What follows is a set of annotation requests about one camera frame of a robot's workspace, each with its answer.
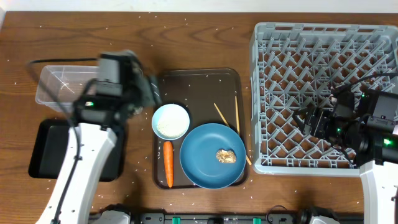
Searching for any clear plastic bin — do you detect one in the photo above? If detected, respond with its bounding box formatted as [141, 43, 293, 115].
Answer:
[40, 65, 98, 113]

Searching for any crumpled gold foil ball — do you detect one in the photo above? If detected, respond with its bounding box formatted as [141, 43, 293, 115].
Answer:
[216, 149, 237, 164]

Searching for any light blue rice bowl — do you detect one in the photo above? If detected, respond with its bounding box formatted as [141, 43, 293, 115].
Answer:
[151, 103, 190, 141]

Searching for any grey dishwasher rack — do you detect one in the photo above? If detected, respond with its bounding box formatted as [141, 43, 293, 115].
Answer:
[249, 22, 397, 177]

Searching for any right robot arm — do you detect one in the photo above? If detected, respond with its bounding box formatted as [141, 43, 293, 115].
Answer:
[292, 89, 397, 223]

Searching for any black waste bin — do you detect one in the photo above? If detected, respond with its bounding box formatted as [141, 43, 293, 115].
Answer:
[28, 119, 126, 182]

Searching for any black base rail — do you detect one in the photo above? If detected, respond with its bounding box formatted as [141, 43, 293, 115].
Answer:
[90, 203, 364, 224]

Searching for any wooden chopstick left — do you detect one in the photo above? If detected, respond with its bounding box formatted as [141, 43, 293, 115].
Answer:
[213, 103, 229, 127]

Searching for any dark blue plate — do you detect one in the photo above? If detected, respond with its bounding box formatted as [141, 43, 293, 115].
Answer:
[180, 123, 246, 189]

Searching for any brown serving tray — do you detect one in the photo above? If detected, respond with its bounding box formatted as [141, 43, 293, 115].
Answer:
[158, 68, 248, 189]

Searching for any wooden chopstick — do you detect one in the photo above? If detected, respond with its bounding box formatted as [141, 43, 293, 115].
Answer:
[234, 95, 252, 166]
[213, 103, 229, 127]

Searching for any wooden chopstick right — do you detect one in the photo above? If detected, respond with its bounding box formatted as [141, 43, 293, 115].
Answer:
[234, 95, 252, 166]

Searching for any orange carrot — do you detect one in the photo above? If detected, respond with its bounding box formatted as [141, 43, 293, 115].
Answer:
[163, 141, 174, 188]

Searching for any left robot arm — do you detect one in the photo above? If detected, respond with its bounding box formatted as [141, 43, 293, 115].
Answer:
[38, 50, 161, 223]

